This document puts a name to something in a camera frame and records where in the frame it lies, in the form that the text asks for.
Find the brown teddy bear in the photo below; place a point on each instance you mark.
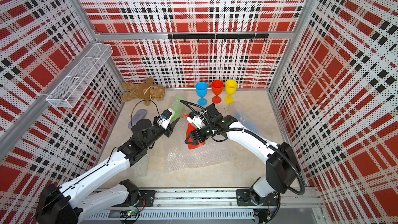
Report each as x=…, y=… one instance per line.
x=146, y=91

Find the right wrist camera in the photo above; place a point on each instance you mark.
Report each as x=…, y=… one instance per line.
x=197, y=121

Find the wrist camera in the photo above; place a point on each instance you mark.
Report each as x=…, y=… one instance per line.
x=166, y=116
x=197, y=121

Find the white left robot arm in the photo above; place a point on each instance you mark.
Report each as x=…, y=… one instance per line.
x=76, y=199

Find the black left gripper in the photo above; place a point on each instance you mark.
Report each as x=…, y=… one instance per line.
x=169, y=130

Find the black wall hook rail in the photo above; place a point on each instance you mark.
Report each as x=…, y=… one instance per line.
x=249, y=36

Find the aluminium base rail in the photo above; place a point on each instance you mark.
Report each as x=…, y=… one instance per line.
x=196, y=198

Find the green circuit board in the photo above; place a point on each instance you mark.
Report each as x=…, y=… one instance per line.
x=129, y=214

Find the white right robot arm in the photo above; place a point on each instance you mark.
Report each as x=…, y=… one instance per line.
x=282, y=173

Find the bright green glass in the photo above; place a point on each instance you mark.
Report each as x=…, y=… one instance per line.
x=177, y=108

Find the blue wine glass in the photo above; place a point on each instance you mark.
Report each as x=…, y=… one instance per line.
x=201, y=90

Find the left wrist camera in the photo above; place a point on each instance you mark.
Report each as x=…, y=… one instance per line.
x=166, y=116

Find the yellow glass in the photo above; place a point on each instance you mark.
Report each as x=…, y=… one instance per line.
x=231, y=87

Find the light blue glass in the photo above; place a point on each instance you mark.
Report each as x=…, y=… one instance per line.
x=237, y=111

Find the red wine glass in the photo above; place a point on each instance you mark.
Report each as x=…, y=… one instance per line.
x=217, y=88

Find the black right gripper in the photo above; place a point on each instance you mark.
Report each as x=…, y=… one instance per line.
x=194, y=134

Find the white wire mesh shelf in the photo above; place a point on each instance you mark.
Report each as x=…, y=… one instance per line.
x=69, y=91

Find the pink red glass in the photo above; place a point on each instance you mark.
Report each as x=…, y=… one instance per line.
x=191, y=140

